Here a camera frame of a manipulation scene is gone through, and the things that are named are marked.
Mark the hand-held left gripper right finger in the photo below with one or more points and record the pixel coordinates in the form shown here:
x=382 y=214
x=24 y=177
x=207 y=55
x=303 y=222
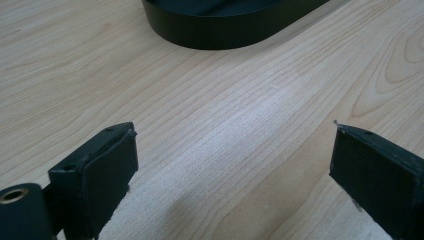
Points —
x=380 y=176

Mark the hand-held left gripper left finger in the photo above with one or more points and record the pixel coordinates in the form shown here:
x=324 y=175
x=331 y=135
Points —
x=96 y=180

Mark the black oval tray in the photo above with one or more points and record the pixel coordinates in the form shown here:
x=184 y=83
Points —
x=220 y=30

